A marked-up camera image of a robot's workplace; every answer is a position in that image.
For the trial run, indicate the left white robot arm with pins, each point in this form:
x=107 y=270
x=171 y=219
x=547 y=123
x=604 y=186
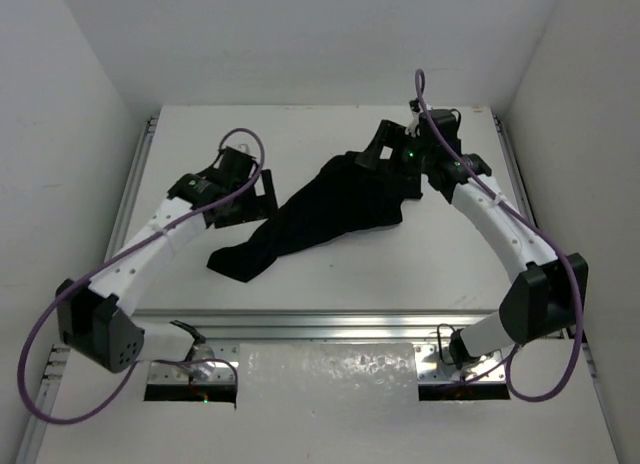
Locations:
x=95 y=319

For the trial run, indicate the aluminium frame rail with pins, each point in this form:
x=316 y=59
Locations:
x=333 y=355

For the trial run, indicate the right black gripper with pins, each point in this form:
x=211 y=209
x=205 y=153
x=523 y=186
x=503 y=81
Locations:
x=388 y=134

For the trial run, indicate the black t-shirt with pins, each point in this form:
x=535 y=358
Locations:
x=344 y=197

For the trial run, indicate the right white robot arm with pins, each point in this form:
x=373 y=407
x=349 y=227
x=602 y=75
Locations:
x=547 y=288

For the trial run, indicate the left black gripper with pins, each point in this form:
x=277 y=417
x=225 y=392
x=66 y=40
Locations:
x=245 y=204

